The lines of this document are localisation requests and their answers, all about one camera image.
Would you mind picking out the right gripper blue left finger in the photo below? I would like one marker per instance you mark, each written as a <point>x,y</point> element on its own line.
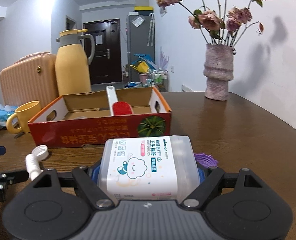
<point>93,172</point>

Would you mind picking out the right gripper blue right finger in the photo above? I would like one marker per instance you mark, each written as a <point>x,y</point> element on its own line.
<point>203,172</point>

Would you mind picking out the white spray bottle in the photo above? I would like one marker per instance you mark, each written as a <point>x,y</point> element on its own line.
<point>39,153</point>

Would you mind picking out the cotton swab clear box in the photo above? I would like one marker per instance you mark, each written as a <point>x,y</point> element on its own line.
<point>152,168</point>

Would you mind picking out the red lint brush white handle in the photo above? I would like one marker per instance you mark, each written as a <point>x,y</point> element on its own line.
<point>117,107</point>

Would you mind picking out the purple bottle cap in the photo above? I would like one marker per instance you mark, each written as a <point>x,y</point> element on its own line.
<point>205,160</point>

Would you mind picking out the blue tissue pack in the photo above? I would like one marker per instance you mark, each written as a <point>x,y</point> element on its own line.
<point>5,112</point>

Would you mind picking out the yellow mug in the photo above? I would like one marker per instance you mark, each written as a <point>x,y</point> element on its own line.
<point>23,114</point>

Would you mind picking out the red orange cardboard box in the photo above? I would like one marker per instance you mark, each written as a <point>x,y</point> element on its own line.
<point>55,127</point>

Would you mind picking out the peach ribbed suitcase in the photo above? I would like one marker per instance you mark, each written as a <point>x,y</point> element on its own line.
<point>30,78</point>

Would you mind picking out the white board on floor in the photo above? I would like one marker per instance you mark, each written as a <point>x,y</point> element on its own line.
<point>185,88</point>

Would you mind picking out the pink ceramic vase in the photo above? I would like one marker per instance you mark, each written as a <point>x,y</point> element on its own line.
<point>218,69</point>

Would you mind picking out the dark brown door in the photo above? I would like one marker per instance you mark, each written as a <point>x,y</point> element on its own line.
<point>106,65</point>

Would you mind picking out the yellow thermos jug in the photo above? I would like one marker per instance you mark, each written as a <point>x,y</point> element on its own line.
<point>72,63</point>

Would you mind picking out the yellow watering can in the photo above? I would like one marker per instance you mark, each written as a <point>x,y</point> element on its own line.
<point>142,67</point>

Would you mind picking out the dried pink roses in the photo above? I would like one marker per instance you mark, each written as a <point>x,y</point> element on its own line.
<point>224,26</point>

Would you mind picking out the grey refrigerator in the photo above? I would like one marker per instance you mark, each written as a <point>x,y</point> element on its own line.
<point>137,38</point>

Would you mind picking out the folded umbrella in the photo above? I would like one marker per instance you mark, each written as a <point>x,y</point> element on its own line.
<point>150,41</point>

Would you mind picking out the yellow box on refrigerator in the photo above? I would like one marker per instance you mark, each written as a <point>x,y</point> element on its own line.
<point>143,8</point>

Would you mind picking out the wire storage cart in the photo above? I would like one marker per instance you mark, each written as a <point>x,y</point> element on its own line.
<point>158,79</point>

